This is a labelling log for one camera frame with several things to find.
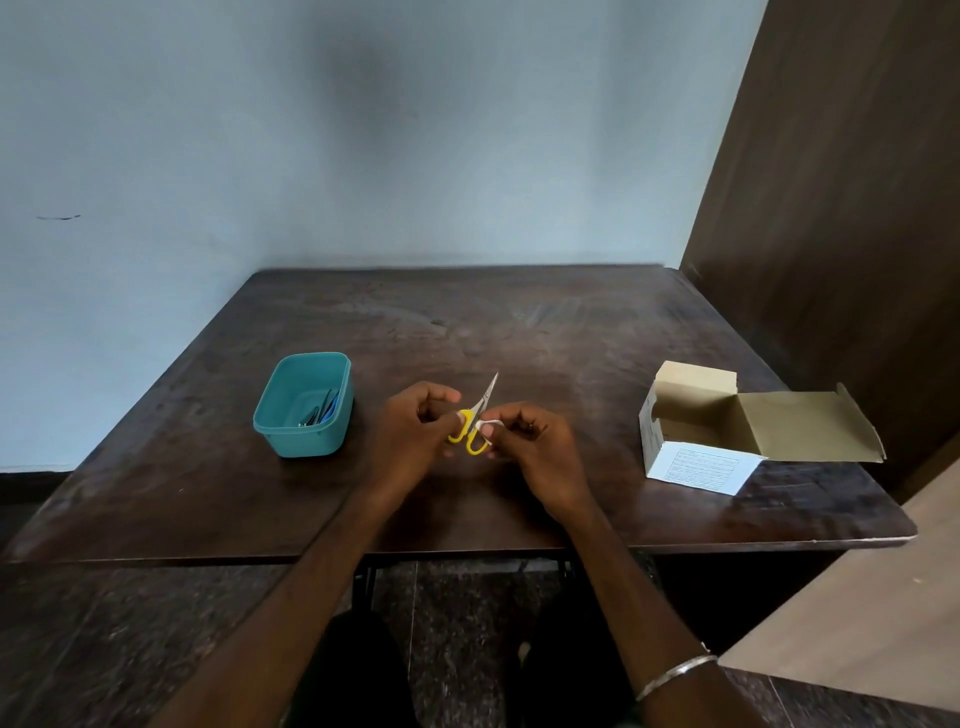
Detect person's right hand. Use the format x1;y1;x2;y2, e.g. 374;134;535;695
478;401;598;530

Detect yellow handled scissors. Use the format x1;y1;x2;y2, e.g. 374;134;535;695
447;371;500;457

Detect person's left hand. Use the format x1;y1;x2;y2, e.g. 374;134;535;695
358;381;463;519

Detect beige board surface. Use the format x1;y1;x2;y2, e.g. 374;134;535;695
718;457;960;714

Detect person's right forearm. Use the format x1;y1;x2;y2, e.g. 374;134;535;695
563;506;766;728

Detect white cardboard box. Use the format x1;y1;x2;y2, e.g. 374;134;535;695
638;360;888;497

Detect person's left forearm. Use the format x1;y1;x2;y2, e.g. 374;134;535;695
149;487;388;728

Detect black metal table frame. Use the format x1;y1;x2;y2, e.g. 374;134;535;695
350;551;579;613

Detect teal plastic container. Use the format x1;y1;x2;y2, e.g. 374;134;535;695
252;351;354;460

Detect brown wooden cabinet panel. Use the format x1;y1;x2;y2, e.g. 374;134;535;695
678;0;960;504

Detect silver bracelet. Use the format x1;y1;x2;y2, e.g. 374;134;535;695
635;653;720;703

